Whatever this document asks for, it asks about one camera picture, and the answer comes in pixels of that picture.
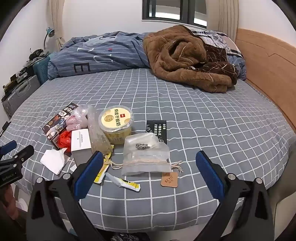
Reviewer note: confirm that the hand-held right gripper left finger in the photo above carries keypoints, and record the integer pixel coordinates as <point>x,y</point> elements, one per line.
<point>89,176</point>

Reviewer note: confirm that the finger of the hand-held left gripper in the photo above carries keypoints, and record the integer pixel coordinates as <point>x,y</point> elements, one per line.
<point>23,153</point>
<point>8,147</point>

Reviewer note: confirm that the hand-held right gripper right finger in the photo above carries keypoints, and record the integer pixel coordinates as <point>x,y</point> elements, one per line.
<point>209,176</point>

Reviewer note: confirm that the yellow snack wrapper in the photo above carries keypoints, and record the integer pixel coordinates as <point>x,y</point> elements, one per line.
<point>100,177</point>

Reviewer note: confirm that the white paper scrap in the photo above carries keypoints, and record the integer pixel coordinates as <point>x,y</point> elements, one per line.
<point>73,167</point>

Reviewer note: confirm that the white tissue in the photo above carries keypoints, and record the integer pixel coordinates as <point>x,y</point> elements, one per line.
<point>52,161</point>

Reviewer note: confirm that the small white box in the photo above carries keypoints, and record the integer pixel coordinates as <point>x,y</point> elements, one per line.
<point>79,141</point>

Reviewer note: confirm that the brown leather tag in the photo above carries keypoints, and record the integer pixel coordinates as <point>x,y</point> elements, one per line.
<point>170,180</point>

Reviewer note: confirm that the small yellow white wrapper strip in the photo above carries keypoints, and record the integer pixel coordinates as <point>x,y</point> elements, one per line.
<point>129,185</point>

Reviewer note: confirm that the dark printed snack packet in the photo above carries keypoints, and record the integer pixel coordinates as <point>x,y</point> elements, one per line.
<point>54,125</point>

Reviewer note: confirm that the red plastic wrapper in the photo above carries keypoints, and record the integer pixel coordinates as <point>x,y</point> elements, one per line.
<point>65,140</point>

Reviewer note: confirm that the clear pink plastic bag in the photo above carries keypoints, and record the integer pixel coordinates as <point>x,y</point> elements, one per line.
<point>77,121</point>

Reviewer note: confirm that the yellow yogurt cup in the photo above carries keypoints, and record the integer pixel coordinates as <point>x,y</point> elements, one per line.
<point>115,120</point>

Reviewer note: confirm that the black sachet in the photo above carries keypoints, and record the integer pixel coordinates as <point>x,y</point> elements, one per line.
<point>157,127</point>

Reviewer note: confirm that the black lined waste bin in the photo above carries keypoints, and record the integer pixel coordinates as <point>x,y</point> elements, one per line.
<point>124,238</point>

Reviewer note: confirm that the grey checked bed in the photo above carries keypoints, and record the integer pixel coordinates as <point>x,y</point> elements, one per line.
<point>208,127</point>

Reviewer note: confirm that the grey suitcase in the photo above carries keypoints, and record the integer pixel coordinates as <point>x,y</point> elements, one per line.
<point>20,92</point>

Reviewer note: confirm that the dark clutter pile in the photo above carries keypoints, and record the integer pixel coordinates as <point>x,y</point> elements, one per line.
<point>16,80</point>

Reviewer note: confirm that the teal suitcase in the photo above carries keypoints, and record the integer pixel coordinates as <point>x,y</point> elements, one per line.
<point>41,69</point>

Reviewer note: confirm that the dark cloth bundle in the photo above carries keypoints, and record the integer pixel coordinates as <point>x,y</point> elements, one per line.
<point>38,53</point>

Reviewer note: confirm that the brown fleece blanket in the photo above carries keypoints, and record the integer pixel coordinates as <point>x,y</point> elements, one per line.
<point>175,62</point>

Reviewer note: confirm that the wooden headboard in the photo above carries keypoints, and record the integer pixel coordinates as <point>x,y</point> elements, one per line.
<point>266,69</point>

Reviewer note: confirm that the blue striped duvet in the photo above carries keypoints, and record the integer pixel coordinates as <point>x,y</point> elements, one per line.
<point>92,53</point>

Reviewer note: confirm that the teal desk lamp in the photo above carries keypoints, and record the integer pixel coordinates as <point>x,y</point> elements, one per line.
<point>49,31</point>

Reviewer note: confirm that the beige curtain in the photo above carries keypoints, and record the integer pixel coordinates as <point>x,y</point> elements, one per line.
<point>56,20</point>
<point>229,18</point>

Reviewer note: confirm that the grey patterned pillow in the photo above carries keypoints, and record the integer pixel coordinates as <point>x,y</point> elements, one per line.
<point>217,39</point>

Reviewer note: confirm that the dark framed window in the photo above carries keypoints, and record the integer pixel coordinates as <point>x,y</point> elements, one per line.
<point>166,8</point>

